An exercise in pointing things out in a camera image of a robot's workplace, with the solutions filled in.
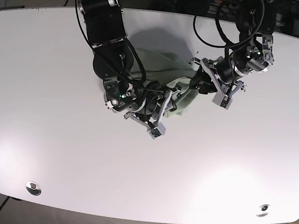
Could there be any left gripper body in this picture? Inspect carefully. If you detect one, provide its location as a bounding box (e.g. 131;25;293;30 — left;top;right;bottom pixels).
187;26;278;103

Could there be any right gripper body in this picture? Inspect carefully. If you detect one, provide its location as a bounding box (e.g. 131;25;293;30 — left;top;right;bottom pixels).
103;77;180;130

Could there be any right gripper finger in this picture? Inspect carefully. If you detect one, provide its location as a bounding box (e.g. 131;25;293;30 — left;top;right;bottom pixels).
148;122;166;139
164;96;177;113

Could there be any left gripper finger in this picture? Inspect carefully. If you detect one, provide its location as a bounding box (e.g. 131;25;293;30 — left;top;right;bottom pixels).
189;67;217;94
212;90;232;110

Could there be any sage green polo shirt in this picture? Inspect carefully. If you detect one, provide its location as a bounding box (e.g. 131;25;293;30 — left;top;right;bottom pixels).
136;48;198;118

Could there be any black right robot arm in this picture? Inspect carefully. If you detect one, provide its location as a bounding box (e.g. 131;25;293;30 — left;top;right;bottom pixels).
75;0;178;139

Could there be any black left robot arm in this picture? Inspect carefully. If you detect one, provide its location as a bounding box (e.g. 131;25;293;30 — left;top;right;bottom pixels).
189;0;276;109

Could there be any right silver table grommet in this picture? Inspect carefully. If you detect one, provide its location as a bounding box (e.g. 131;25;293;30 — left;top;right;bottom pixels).
255;204;270;217

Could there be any silver table grommet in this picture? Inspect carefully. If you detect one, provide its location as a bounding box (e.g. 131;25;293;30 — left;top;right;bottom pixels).
26;181;41;196
255;204;270;217

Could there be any left silver table grommet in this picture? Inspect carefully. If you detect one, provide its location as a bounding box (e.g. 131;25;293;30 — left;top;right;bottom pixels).
26;181;41;196

